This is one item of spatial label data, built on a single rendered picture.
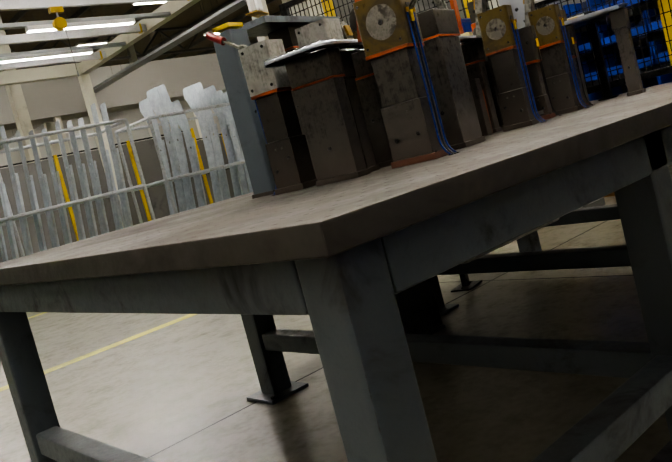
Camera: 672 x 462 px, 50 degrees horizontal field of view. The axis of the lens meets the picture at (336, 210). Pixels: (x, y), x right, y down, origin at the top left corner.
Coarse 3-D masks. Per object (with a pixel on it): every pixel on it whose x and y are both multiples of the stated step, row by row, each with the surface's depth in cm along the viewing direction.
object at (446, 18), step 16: (432, 16) 166; (448, 16) 172; (432, 32) 167; (448, 32) 171; (432, 48) 168; (448, 48) 170; (432, 64) 169; (448, 64) 169; (464, 64) 176; (432, 80) 170; (448, 80) 168; (464, 80) 175; (448, 96) 169; (464, 96) 173; (448, 112) 170; (464, 112) 172; (448, 128) 170; (464, 128) 170; (480, 128) 178; (464, 144) 169
